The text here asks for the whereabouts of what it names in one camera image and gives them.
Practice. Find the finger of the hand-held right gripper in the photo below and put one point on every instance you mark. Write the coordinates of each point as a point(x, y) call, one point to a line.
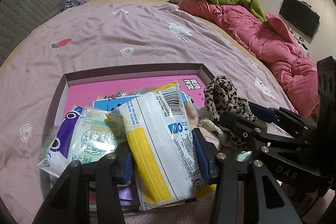
point(262, 111)
point(236, 123)

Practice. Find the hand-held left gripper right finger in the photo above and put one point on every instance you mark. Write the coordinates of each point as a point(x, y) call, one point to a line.
point(202, 158)

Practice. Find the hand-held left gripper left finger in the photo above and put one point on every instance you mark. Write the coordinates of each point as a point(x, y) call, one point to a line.
point(127, 165)

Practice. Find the leopard print scrunchie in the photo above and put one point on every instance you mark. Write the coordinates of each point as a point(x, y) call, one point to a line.
point(223, 98)

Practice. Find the teddy bear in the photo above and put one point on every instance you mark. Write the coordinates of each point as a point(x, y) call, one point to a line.
point(191, 111)
point(127, 193)

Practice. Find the yellow and white packet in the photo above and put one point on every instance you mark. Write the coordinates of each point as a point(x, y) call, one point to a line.
point(162, 148)

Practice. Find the green tissue pack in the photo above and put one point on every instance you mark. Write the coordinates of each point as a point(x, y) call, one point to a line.
point(94, 134)

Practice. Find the cartoon face packet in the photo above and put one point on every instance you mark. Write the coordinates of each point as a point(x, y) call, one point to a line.
point(63, 140)

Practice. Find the green sponge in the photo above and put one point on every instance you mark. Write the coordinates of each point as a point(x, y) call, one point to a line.
point(51, 136)

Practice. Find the grey cardboard box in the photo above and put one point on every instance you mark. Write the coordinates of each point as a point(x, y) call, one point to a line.
point(118, 74)

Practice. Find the cluttered white shelf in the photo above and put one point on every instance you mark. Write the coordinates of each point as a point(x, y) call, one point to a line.
point(300, 40)

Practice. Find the pink comforter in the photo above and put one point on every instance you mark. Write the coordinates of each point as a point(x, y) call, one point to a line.
point(249, 29)

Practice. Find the black television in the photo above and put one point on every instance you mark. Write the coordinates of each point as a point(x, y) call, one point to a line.
point(298, 15)

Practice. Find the purple printed bedspread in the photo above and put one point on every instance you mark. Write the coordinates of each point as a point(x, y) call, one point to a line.
point(131, 29)

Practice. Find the dark patterned cloth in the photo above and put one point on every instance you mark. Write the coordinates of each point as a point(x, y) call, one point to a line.
point(74, 2)

